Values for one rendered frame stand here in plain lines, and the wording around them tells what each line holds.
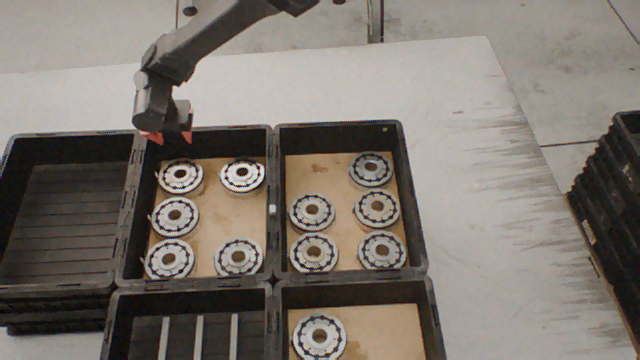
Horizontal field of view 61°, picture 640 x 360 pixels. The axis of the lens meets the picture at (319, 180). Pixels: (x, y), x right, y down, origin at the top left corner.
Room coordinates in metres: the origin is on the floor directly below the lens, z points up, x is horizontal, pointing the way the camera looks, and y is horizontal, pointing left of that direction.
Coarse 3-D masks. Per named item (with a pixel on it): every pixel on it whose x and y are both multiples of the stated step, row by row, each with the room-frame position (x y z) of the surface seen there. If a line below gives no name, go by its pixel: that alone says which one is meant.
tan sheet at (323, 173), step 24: (288, 168) 0.81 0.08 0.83; (312, 168) 0.81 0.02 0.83; (336, 168) 0.81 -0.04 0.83; (288, 192) 0.74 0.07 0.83; (336, 192) 0.74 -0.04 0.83; (360, 192) 0.74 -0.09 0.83; (336, 216) 0.67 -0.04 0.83; (288, 240) 0.61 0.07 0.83; (336, 240) 0.61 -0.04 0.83; (360, 240) 0.61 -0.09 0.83; (288, 264) 0.55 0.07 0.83; (408, 264) 0.55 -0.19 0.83
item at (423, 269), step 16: (288, 128) 0.85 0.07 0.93; (304, 128) 0.85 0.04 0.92; (400, 128) 0.85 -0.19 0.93; (400, 144) 0.80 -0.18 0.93; (416, 208) 0.63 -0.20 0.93; (416, 224) 0.59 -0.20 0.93; (304, 272) 0.48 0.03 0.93; (320, 272) 0.48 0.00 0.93; (336, 272) 0.48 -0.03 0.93; (352, 272) 0.48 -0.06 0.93; (368, 272) 0.48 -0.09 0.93; (384, 272) 0.48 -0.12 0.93; (400, 272) 0.48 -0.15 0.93; (416, 272) 0.48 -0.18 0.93
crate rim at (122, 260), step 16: (192, 128) 0.85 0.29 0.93; (208, 128) 0.85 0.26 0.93; (224, 128) 0.85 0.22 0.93; (240, 128) 0.85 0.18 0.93; (256, 128) 0.85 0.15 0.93; (144, 144) 0.80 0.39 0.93; (272, 144) 0.80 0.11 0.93; (272, 160) 0.75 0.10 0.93; (272, 176) 0.71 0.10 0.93; (272, 192) 0.67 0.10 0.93; (128, 208) 0.63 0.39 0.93; (128, 224) 0.59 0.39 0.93; (272, 224) 0.59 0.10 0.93; (128, 240) 0.55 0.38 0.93; (272, 240) 0.55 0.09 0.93; (272, 256) 0.52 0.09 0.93; (272, 272) 0.48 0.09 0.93
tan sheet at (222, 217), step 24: (216, 168) 0.81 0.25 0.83; (216, 192) 0.74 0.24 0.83; (264, 192) 0.74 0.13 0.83; (216, 216) 0.67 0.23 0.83; (240, 216) 0.67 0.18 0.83; (264, 216) 0.67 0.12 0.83; (192, 240) 0.61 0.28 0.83; (216, 240) 0.61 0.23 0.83; (264, 240) 0.61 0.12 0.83; (168, 264) 0.55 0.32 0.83
